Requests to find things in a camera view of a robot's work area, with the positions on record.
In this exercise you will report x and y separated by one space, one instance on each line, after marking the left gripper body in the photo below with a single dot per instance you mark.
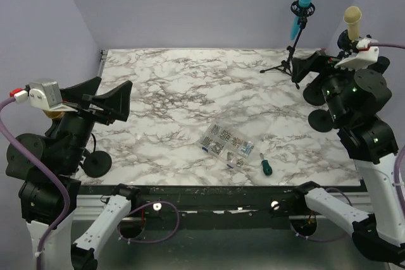
78 126

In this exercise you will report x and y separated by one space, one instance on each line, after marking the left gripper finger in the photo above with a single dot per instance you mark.
81 94
115 104

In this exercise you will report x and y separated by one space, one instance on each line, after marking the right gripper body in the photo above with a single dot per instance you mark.
325 66

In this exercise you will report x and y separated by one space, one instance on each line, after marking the gold microphone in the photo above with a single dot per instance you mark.
54 115

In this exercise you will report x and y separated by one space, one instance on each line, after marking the black round-base clip stand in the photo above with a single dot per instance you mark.
96 163

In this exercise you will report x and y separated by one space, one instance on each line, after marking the black tripod microphone stand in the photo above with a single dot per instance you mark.
285 66

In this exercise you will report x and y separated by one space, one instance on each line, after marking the blue microphone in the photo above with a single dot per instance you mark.
300 7

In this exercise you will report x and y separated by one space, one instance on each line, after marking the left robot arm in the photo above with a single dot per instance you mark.
46 164

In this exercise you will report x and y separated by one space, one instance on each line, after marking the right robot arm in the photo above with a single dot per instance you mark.
354 93

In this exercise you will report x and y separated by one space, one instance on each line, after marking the cream microphone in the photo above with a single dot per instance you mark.
352 17

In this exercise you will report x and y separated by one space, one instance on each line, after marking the clear plastic screw box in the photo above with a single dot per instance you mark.
227 144

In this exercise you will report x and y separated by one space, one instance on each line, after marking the black shock-mount round-base stand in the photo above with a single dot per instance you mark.
347 47

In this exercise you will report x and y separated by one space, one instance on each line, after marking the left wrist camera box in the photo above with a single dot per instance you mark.
42 94

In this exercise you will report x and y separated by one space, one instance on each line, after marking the green handled screwdriver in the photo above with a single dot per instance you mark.
267 170

